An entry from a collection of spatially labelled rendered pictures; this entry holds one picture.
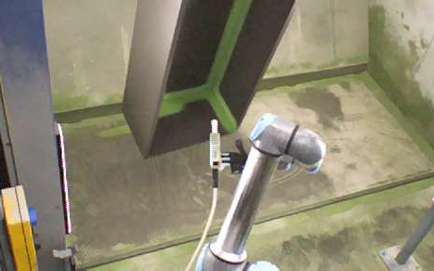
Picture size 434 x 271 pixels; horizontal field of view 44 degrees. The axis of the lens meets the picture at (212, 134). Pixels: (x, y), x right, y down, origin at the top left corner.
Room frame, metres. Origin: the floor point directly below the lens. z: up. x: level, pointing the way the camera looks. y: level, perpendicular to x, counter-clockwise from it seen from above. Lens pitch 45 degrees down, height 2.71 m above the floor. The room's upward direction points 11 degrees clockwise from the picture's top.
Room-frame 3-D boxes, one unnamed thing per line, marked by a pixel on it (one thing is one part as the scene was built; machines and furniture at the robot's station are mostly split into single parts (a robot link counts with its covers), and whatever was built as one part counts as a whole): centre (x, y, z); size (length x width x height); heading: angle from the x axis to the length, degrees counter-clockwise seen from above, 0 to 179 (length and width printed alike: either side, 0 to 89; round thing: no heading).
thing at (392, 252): (1.95, -1.27, 0.01); 0.20 x 0.20 x 0.01; 30
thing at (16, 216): (0.78, 0.46, 1.42); 0.12 x 0.06 x 0.26; 30
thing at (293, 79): (3.07, 0.02, 0.11); 2.70 x 0.02 x 0.13; 120
